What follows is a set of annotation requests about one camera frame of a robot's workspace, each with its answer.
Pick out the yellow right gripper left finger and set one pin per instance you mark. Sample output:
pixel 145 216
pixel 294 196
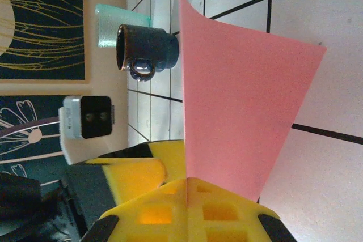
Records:
pixel 147 219

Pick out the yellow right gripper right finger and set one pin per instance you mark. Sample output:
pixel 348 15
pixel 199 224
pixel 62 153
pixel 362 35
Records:
pixel 227 216

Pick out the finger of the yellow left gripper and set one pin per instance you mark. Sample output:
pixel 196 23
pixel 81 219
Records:
pixel 136 176
pixel 173 157

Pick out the pink cloth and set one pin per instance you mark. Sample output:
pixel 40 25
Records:
pixel 241 97

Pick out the dark blue glazed mug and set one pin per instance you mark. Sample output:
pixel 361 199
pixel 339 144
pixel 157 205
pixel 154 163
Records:
pixel 147 49

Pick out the teal translucent glass cup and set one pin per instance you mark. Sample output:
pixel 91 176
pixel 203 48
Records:
pixel 109 23

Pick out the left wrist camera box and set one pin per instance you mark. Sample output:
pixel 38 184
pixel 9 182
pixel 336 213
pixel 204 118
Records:
pixel 95 117

